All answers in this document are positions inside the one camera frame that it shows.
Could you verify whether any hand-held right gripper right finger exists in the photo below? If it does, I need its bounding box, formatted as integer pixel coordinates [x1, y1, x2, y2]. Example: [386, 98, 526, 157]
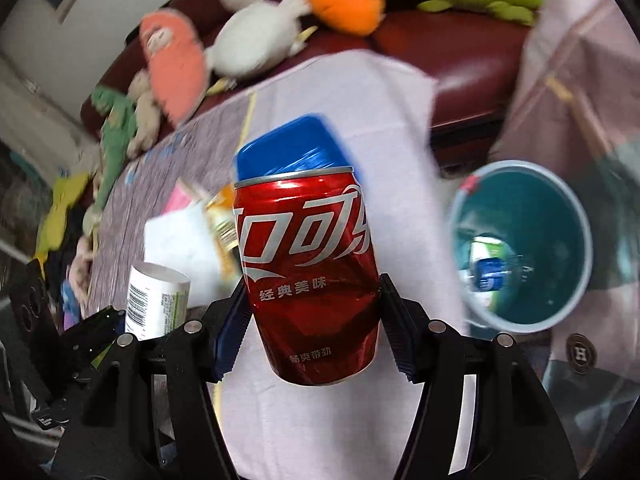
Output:
[379, 272, 581, 480]

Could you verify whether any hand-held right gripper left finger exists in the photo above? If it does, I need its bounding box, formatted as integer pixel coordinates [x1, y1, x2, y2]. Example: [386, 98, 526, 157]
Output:
[50, 280, 256, 480]

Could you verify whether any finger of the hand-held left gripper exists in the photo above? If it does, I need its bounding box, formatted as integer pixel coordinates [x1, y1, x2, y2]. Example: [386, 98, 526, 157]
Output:
[60, 307, 126, 391]

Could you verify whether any white cup with barcode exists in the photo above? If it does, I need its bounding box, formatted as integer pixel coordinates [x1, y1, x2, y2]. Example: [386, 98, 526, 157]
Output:
[125, 261, 192, 342]

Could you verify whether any red soda can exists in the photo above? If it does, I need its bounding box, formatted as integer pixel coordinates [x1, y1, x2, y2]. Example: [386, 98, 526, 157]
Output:
[232, 166, 383, 387]

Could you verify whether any white plastic wrapper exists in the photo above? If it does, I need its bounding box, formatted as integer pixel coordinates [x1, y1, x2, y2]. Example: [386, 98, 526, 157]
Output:
[144, 207, 241, 307]

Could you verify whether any orange snack packet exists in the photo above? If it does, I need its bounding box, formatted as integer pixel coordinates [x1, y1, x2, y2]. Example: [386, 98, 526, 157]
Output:
[202, 185, 241, 266]

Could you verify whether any teal plastic waste bin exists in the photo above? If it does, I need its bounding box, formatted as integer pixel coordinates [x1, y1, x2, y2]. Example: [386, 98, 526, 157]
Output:
[447, 160, 595, 335]

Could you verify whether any pale plush toy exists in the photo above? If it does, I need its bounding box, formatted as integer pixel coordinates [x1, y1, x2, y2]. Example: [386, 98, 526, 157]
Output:
[67, 205, 101, 286]

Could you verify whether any yellow cloth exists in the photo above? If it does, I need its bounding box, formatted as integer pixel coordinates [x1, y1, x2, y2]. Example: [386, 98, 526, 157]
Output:
[37, 172, 91, 261]

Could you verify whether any plastic bottle blue label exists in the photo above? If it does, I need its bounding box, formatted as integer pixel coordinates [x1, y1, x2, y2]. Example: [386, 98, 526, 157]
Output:
[460, 237, 531, 293]

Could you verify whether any round brown patch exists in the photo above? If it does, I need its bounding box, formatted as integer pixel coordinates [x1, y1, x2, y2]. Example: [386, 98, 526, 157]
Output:
[565, 334, 597, 376]

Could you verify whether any blue plastic tray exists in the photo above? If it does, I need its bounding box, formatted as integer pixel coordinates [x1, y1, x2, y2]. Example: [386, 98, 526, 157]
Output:
[235, 114, 353, 181]

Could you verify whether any small green dinosaur plush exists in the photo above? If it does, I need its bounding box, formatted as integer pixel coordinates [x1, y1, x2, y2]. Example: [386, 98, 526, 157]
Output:
[90, 85, 138, 211]

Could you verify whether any beige teddy bear plush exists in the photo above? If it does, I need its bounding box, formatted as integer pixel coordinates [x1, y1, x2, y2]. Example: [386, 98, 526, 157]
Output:
[125, 72, 163, 158]

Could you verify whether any pale pink tablecloth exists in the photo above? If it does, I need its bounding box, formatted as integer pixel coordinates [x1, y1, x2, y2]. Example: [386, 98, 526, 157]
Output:
[85, 50, 471, 480]

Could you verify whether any pink plush toy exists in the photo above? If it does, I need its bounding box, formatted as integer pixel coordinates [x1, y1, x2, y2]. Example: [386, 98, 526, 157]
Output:
[139, 10, 211, 128]

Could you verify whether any dark red leather sofa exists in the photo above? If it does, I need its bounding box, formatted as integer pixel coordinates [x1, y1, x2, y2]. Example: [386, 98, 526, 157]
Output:
[80, 0, 556, 181]

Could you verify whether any white duck plush toy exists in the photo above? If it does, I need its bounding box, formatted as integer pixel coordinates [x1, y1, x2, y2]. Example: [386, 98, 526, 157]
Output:
[206, 0, 321, 81]

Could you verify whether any plaid pink blanket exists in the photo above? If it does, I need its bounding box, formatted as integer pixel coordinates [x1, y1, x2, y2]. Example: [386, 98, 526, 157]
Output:
[487, 0, 640, 461]

